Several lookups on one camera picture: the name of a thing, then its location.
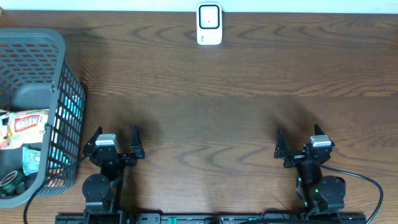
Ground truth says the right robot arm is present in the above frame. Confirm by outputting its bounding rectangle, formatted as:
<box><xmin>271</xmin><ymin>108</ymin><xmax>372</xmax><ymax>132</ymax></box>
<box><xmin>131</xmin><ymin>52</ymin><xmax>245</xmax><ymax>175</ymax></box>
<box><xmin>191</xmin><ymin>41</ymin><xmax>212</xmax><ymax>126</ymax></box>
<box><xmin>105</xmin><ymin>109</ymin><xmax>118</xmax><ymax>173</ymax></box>
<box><xmin>274</xmin><ymin>124</ymin><xmax>346</xmax><ymax>220</ymax></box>

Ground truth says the white barcode scanner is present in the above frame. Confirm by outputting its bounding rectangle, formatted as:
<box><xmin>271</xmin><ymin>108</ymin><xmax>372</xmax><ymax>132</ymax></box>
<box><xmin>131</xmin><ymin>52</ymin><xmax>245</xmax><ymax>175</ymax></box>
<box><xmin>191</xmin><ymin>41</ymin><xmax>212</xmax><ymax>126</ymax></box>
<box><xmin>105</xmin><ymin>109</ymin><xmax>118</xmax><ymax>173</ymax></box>
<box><xmin>197</xmin><ymin>2</ymin><xmax>223</xmax><ymax>45</ymax></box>

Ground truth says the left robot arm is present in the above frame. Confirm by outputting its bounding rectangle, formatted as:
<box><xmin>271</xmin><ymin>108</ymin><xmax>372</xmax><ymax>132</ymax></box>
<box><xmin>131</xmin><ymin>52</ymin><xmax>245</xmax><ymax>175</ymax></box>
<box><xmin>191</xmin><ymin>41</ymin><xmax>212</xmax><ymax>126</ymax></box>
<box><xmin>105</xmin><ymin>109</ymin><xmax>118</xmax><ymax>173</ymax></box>
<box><xmin>82</xmin><ymin>127</ymin><xmax>145</xmax><ymax>223</ymax></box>

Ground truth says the teal wet wipes pack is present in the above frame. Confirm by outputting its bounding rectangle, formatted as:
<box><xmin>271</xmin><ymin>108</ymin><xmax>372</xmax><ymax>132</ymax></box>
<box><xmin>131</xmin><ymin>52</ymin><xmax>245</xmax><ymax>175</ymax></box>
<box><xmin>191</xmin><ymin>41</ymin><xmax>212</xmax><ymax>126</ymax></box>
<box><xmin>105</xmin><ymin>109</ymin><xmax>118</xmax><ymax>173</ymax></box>
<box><xmin>22</xmin><ymin>147</ymin><xmax>41</xmax><ymax>176</ymax></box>

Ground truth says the green Zam-Buk box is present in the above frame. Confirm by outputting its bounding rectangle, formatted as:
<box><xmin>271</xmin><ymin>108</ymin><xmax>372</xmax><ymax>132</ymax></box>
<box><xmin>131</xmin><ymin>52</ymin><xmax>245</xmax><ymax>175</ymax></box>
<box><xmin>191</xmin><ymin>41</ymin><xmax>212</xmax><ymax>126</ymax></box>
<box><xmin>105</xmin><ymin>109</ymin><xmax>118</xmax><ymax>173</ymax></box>
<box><xmin>1</xmin><ymin>170</ymin><xmax>26</xmax><ymax>197</ymax></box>

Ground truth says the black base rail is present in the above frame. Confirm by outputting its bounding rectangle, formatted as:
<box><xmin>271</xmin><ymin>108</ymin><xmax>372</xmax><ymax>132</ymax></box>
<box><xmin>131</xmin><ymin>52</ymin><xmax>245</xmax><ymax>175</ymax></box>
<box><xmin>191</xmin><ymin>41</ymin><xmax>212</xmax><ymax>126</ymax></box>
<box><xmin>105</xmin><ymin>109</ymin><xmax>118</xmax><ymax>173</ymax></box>
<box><xmin>54</xmin><ymin>212</ymin><xmax>366</xmax><ymax>224</ymax></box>

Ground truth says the grey plastic shopping basket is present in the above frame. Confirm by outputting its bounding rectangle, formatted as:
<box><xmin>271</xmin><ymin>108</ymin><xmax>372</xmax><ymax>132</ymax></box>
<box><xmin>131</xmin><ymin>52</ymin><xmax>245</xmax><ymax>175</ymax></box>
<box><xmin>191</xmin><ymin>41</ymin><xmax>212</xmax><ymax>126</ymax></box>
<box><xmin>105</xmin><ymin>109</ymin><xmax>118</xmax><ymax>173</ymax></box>
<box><xmin>1</xmin><ymin>28</ymin><xmax>86</xmax><ymax>208</ymax></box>

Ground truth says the yellow snack bag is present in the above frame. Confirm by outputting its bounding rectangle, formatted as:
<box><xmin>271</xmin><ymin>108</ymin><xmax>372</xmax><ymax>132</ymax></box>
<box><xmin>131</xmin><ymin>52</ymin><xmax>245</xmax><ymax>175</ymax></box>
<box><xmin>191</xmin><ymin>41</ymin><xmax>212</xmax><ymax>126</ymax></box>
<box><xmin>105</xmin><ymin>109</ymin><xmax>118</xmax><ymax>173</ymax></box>
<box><xmin>1</xmin><ymin>109</ymin><xmax>49</xmax><ymax>150</ymax></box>

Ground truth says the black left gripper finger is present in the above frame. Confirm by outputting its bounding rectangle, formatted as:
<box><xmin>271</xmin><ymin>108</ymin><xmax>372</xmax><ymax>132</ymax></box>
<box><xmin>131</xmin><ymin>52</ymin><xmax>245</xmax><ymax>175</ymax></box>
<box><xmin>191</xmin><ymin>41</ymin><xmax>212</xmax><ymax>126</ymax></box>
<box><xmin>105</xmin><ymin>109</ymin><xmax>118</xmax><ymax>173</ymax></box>
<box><xmin>83</xmin><ymin>126</ymin><xmax>103</xmax><ymax>152</ymax></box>
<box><xmin>130</xmin><ymin>126</ymin><xmax>145</xmax><ymax>159</ymax></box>

